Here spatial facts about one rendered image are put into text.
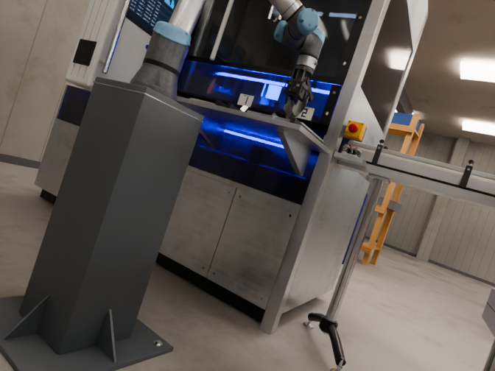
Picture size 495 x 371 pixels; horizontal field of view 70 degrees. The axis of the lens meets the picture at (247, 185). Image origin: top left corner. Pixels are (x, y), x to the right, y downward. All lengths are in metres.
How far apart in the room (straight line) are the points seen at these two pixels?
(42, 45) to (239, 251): 3.19
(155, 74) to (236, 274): 1.04
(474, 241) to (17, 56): 10.95
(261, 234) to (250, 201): 0.17
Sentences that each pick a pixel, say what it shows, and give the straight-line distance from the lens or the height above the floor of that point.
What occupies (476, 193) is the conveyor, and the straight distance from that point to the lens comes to 1.67.
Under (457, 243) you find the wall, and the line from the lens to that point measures 11.69.
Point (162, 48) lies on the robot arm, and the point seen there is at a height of 0.93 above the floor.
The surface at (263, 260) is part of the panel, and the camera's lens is 1.71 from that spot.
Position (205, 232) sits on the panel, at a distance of 1.87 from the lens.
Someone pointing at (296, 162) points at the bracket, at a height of 0.77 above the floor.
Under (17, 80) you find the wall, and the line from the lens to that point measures 4.22.
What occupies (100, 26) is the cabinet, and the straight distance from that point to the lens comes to 1.88.
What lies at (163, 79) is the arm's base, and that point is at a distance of 1.14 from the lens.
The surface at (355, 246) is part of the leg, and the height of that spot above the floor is 0.50.
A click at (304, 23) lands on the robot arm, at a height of 1.19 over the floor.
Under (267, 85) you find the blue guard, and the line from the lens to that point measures 1.86.
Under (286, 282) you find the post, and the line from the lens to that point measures 1.67.
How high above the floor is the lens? 0.65
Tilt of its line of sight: 1 degrees down
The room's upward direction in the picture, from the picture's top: 19 degrees clockwise
